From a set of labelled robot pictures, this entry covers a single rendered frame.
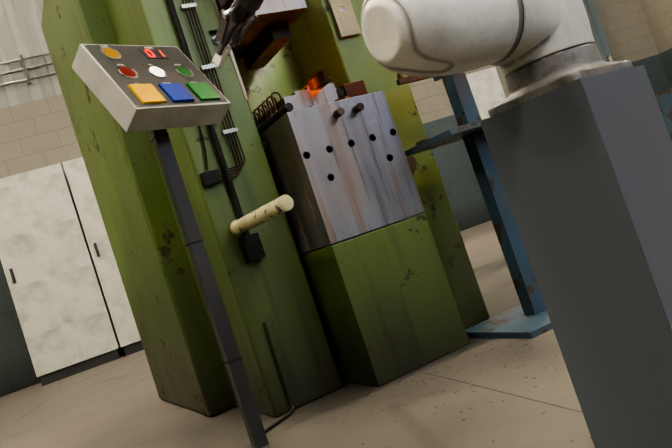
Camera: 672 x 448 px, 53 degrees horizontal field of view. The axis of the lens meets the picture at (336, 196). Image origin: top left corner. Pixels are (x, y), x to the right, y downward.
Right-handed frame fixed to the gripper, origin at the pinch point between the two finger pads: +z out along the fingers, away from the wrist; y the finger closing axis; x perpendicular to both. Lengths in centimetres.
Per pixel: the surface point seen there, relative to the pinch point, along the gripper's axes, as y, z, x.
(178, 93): -10.3, 12.4, -1.0
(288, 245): 33, 53, -34
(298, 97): 40.1, 13.9, -4.1
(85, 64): -27.0, 16.5, 17.5
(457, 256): 91, 42, -69
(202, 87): 0.3, 12.5, 1.1
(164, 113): -17.1, 15.4, -5.5
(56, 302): 222, 469, 232
